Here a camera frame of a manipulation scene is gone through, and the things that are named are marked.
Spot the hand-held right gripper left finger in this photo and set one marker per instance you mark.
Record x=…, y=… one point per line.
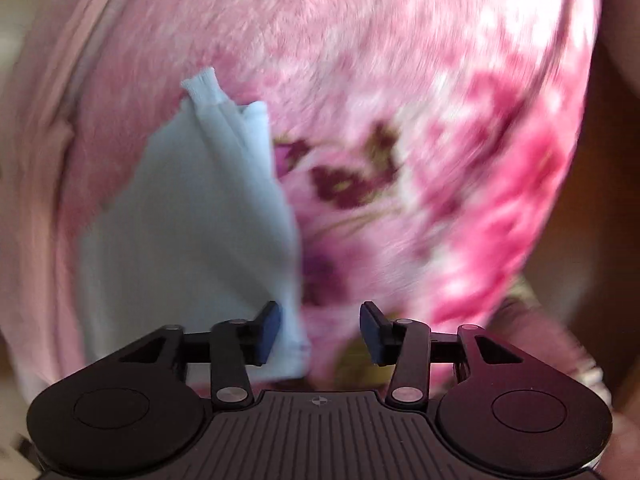
x=270, y=332

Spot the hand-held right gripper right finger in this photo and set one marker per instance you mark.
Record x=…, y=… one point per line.
x=372, y=335

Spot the white sweatshirt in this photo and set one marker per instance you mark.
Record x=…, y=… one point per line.
x=190, y=220

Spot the pink floral blanket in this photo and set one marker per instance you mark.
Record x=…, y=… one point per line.
x=400, y=85

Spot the light pink quilt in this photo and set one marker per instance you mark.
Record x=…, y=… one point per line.
x=35, y=185

